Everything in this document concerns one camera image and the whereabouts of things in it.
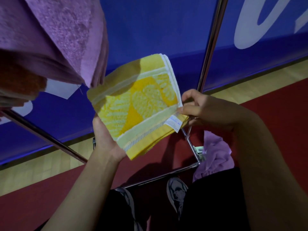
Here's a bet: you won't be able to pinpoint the person's right hand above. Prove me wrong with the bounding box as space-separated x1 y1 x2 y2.
177 89 244 132

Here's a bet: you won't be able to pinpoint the person's left hand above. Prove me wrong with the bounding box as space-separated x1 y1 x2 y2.
92 114 127 163

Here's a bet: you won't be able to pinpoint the pale green towel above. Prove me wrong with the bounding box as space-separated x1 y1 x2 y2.
195 146 205 162

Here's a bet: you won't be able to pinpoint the purple towel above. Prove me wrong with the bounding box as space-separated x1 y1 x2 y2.
192 130 235 183
0 0 109 89

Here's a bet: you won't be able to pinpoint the yellow white cloth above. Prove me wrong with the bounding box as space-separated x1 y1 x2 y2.
86 53 190 161

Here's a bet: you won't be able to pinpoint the metal drying rack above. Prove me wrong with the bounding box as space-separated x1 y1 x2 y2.
0 0 230 189

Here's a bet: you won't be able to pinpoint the orange patterned towel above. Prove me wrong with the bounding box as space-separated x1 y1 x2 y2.
0 51 47 107

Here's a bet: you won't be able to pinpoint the person's left forearm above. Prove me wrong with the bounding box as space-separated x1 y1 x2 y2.
42 154 121 231

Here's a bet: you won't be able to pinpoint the person's right forearm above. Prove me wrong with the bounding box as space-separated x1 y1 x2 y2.
232 108 308 231

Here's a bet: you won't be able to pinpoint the person's left grey shoe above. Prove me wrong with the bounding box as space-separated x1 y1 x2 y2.
114 187 144 231

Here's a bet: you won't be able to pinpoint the person's grey shoe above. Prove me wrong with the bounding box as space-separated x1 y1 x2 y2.
166 176 189 222
114 187 144 231

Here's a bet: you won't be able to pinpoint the person's right grey shoe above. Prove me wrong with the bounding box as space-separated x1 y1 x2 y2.
166 176 189 222

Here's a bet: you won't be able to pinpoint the person's black trousers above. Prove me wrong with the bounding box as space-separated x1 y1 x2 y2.
33 167 252 231

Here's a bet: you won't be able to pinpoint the blue banner with white print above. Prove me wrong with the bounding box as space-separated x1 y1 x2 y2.
0 0 308 166

